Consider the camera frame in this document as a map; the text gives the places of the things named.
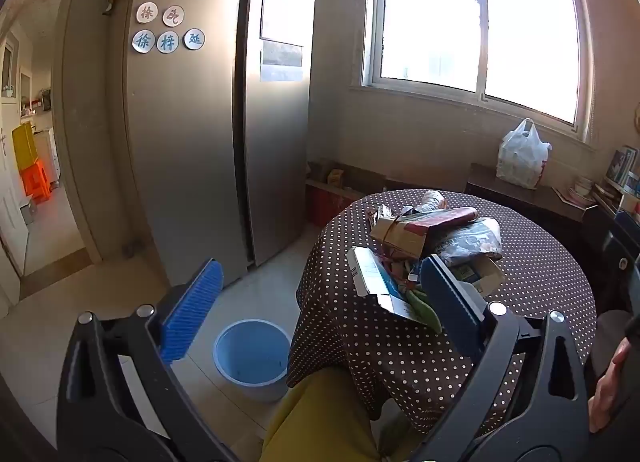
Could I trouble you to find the person's yellow trouser leg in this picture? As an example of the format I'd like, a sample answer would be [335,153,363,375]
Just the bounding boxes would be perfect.
[260,367,396,462]

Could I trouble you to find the light blue plastic bin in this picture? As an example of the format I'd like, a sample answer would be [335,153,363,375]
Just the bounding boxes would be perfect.
[213,319,292,403]

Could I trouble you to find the person's right hand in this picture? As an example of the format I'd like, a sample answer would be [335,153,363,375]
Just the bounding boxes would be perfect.
[589,337,632,434]

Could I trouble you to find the white framed window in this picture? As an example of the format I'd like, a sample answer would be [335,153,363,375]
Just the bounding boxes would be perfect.
[361,0,596,130]

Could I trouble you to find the group of round fridge magnets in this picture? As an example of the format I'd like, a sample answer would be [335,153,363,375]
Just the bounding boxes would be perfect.
[131,0,217,54]

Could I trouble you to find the white blue carton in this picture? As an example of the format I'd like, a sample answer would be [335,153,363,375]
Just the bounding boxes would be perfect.
[348,245,426,318]

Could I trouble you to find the stack of white bowls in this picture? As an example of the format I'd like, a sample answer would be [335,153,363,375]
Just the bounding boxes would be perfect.
[574,176,597,203]

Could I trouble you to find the silver double door refrigerator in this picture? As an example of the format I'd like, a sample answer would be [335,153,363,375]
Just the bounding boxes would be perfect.
[122,0,321,288]

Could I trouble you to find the pink booklet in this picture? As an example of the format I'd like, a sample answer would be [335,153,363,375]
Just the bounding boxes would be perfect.
[552,185,596,206]

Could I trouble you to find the red cardboard box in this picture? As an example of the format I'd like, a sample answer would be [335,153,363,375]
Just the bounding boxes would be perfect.
[306,159,386,228]

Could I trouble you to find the white door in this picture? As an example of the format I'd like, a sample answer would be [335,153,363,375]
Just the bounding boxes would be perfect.
[0,37,31,293]

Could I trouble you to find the row of books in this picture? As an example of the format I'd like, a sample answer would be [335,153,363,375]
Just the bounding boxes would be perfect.
[602,145,640,193]

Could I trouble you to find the dark plastic bag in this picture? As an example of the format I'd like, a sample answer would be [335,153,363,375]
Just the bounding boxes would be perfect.
[432,217,503,265]

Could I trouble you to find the yellow plastic crate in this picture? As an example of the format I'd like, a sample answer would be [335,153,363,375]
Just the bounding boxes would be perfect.
[12,121,40,168]

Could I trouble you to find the large white plastic bag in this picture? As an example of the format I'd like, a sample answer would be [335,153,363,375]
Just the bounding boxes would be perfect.
[496,118,552,189]

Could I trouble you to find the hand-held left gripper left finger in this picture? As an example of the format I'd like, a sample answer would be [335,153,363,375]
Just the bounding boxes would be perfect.
[56,258,236,462]

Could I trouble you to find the clear orange plastic bag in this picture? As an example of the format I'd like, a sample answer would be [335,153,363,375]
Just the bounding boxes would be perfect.
[419,191,449,214]

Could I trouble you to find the green wrapper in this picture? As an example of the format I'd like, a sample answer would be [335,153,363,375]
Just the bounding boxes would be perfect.
[405,289,443,334]

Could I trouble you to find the brown cardboard box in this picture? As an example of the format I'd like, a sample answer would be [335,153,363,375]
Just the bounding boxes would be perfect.
[369,215,436,259]

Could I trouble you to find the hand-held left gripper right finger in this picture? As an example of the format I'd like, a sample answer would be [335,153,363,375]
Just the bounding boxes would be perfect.
[415,253,591,462]

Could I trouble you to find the brown polka dot tablecloth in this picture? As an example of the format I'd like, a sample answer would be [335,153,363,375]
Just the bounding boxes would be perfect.
[288,189,598,435]

